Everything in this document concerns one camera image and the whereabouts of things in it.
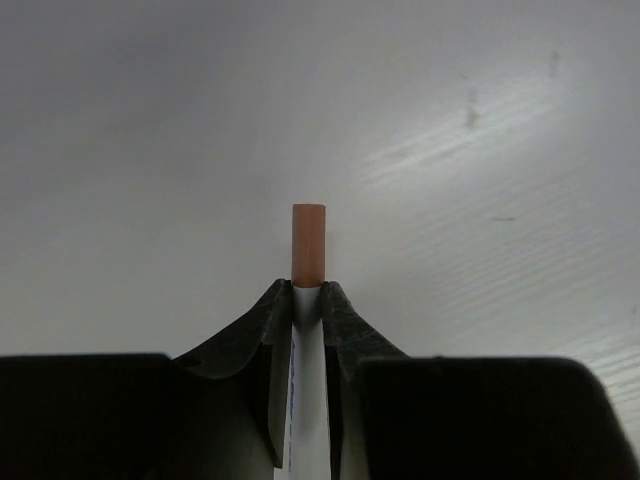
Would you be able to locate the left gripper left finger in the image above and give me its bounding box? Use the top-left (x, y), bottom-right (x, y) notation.
top-left (1, 279), bottom-right (293, 479)

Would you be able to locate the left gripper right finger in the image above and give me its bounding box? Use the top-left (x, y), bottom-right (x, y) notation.
top-left (321, 282), bottom-right (633, 479)

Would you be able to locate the brown white marker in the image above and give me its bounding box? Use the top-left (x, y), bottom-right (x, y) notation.
top-left (274, 203), bottom-right (331, 479)

